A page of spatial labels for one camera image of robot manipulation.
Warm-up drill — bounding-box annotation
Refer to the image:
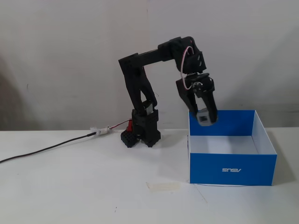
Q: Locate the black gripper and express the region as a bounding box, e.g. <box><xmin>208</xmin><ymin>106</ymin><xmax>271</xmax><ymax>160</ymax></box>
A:
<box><xmin>175</xmin><ymin>72</ymin><xmax>219</xmax><ymax>123</ymax></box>

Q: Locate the small gray block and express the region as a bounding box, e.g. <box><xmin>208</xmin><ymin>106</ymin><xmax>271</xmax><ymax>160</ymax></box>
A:
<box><xmin>196</xmin><ymin>107</ymin><xmax>217</xmax><ymax>127</ymax></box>

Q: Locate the blue white cardboard box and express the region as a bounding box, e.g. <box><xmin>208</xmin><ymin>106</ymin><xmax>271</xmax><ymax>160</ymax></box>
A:
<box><xmin>187</xmin><ymin>110</ymin><xmax>278</xmax><ymax>187</ymax></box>

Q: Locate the clear tape patch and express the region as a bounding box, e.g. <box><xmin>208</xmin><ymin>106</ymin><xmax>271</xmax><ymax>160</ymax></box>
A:
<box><xmin>145</xmin><ymin>182</ymin><xmax>182</xmax><ymax>193</ymax></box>

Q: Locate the pink white arm wire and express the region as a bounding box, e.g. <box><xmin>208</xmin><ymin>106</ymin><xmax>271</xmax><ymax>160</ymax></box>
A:
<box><xmin>179</xmin><ymin>46</ymin><xmax>199</xmax><ymax>91</ymax></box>

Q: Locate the black clamp with red handle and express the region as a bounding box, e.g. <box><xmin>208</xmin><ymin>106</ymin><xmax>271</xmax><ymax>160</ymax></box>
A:
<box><xmin>120</xmin><ymin>119</ymin><xmax>139</xmax><ymax>149</ymax></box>

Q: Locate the red white thin wire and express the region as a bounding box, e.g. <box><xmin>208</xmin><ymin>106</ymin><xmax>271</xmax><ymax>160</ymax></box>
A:
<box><xmin>108</xmin><ymin>119</ymin><xmax>131</xmax><ymax>130</ymax></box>

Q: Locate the white taped cable joint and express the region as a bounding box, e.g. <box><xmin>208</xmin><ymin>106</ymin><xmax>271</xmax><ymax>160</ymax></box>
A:
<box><xmin>89</xmin><ymin>125</ymin><xmax>112</xmax><ymax>136</ymax></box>

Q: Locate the black power cable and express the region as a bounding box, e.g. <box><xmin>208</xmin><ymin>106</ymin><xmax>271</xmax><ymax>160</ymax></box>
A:
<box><xmin>0</xmin><ymin>132</ymin><xmax>98</xmax><ymax>164</ymax></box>

